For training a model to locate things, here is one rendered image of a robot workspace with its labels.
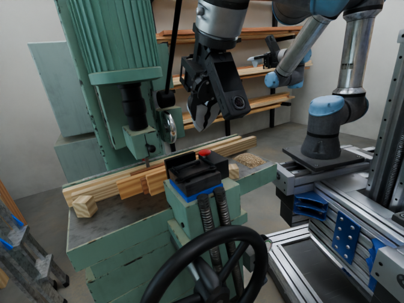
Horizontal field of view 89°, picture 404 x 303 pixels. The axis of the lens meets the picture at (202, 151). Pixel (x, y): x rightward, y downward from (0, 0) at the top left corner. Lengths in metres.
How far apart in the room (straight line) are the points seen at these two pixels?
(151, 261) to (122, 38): 0.53
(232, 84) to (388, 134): 0.64
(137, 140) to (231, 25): 0.35
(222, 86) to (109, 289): 0.52
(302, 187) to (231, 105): 0.68
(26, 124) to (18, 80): 0.46
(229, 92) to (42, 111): 2.68
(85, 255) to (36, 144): 2.53
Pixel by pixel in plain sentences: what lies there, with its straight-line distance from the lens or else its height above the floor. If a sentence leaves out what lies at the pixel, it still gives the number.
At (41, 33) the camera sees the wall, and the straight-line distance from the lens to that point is 2.90.
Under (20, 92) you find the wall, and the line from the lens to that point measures 2.93.
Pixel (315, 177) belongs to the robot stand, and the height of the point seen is 0.75.
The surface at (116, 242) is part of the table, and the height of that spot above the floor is 0.87.
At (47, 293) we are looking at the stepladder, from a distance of 1.57.
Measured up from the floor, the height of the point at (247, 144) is 0.92.
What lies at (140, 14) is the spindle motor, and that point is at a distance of 0.53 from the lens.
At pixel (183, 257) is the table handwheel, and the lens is 0.36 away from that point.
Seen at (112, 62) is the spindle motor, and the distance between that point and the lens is 0.51.
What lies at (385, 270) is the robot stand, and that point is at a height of 0.73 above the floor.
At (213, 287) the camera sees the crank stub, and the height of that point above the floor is 0.93.
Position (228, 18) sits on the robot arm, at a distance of 0.35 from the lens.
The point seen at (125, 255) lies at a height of 0.83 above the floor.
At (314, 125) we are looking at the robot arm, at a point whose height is 0.95.
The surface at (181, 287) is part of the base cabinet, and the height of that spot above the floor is 0.62.
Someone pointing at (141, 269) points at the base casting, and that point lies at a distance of 0.61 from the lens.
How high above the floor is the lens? 1.22
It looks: 22 degrees down
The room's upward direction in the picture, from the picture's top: 6 degrees counter-clockwise
